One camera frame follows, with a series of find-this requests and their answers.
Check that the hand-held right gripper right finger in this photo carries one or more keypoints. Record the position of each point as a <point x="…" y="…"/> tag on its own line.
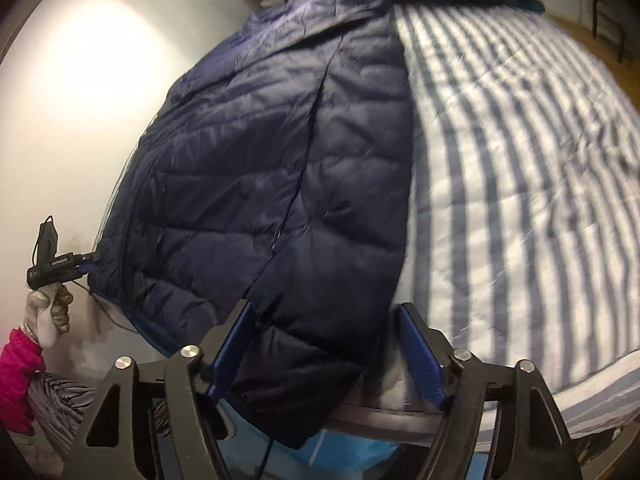
<point x="422" y="347"/>

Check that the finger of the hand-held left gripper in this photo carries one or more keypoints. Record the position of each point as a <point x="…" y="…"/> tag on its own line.
<point x="89" y="259"/>

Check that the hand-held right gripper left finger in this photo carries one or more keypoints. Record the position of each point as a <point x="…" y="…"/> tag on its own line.
<point x="231" y="340"/>

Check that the navy quilted puffer jacket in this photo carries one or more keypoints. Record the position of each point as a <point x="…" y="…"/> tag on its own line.
<point x="260" y="175"/>

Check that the person's left forearm pink sleeve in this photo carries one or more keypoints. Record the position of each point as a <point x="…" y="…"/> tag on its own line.
<point x="17" y="380"/>

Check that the person's left hand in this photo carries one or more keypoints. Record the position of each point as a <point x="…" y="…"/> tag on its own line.
<point x="49" y="310"/>

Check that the black white striped trousers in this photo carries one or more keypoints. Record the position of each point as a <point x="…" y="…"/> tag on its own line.
<point x="65" y="410"/>

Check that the blue white striped bed quilt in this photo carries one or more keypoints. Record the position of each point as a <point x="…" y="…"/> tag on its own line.
<point x="510" y="200"/>

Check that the black metal rack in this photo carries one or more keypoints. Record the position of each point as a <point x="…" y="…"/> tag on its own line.
<point x="611" y="30"/>

